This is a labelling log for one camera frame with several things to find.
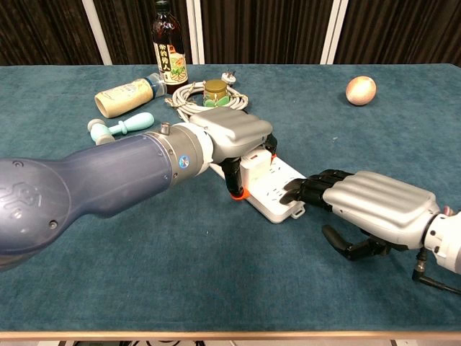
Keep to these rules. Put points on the white power strip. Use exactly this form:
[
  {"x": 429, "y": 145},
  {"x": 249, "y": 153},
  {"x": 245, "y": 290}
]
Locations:
[{"x": 273, "y": 184}]

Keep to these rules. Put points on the light blue toy hammer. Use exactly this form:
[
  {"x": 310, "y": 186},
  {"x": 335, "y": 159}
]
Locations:
[{"x": 133, "y": 123}]

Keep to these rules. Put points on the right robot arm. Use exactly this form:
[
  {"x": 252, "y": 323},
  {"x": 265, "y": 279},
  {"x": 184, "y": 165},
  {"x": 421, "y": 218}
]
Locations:
[{"x": 448, "y": 234}]

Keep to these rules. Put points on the white plastic block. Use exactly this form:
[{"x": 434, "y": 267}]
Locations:
[{"x": 256, "y": 166}]

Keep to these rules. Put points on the small jar with gold lid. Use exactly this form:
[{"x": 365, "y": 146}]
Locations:
[{"x": 215, "y": 90}]

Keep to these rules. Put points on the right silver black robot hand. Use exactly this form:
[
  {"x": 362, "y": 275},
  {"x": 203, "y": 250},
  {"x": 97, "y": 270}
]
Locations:
[{"x": 381, "y": 205}]

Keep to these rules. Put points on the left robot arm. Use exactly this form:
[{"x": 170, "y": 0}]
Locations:
[{"x": 108, "y": 176}]

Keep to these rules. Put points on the dark glass sauce bottle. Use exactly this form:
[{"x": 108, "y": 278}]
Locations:
[{"x": 169, "y": 54}]

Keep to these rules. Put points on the beige squeeze sauce bottle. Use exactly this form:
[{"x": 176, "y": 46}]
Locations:
[{"x": 122, "y": 99}]

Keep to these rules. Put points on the dark ribbed folding screen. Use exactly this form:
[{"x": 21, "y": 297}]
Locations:
[{"x": 270, "y": 32}]

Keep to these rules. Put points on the small peach ball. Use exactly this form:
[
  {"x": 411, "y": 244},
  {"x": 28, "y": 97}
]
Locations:
[{"x": 361, "y": 91}]

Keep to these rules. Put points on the blue table mat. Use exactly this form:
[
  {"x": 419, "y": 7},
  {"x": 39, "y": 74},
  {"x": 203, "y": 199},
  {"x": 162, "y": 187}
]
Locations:
[{"x": 216, "y": 270}]

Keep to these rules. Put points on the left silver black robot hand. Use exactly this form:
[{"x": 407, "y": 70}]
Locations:
[{"x": 234, "y": 126}]

